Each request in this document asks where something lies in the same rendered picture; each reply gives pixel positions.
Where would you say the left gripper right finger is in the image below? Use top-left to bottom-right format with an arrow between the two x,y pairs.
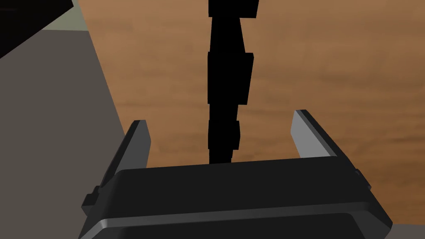
290,109 -> 347,159

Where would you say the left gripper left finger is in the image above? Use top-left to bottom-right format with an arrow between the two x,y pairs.
99,119 -> 152,188

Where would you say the black segmented bar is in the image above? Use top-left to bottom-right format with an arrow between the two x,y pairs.
207,0 -> 259,165

